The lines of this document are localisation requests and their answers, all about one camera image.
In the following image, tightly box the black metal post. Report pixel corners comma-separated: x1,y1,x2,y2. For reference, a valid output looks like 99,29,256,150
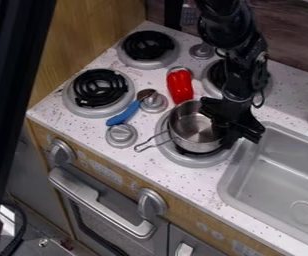
0,0,60,256

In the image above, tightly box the red toy pepper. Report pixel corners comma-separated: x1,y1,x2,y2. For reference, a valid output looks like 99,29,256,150
164,68,196,106

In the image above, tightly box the toy sink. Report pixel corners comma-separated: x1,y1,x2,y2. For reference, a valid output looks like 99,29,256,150
215,121,308,253

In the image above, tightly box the silver pan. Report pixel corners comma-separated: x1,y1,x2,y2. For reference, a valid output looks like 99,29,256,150
132,99,228,155

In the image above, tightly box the blue handled spoon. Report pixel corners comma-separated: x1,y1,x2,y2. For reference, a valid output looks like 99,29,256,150
104,88,159,127

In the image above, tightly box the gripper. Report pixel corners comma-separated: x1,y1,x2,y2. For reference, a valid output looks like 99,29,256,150
199,95,268,150

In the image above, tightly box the toy stove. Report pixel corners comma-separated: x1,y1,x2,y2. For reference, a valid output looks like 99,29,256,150
60,29,275,169

